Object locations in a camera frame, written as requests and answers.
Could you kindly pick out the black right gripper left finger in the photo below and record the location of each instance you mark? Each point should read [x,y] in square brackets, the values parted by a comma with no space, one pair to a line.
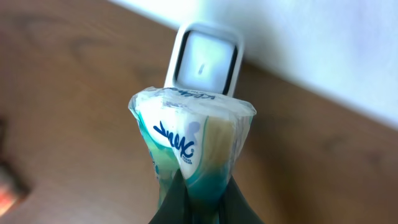
[175,208]

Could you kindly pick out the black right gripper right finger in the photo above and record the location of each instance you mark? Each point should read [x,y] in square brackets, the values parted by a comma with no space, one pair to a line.
[234,209]

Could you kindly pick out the teal candy packet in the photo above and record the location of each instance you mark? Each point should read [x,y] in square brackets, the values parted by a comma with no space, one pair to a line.
[198,133]

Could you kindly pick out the white barcode scanner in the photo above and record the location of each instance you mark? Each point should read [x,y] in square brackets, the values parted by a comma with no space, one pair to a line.
[206,57]

